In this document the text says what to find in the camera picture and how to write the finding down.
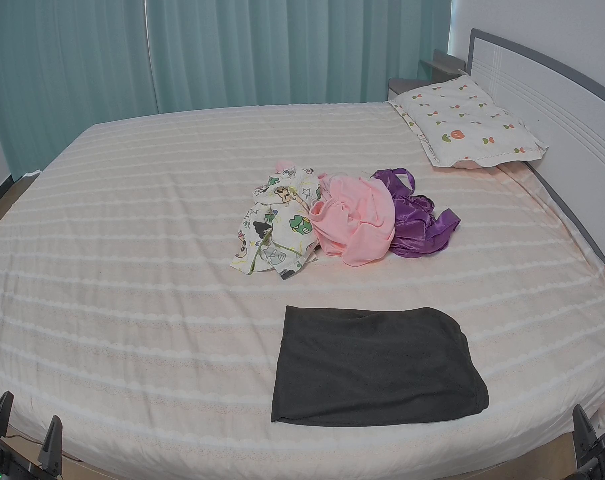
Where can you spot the black T-shirt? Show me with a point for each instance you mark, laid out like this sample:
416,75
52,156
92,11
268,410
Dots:
372,368

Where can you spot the white printed pillow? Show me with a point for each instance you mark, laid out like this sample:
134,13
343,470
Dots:
462,118

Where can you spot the small pale pink garment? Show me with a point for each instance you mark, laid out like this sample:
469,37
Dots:
284,165

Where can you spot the grey white bedside table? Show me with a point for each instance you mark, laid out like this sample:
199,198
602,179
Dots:
427,75

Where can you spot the purple garment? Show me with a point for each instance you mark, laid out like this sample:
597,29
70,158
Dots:
417,223

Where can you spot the bed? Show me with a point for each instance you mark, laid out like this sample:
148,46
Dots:
132,193

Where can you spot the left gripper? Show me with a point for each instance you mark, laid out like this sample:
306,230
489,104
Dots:
12,460

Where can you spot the white printed garment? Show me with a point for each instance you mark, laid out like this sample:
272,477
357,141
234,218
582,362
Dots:
277,228

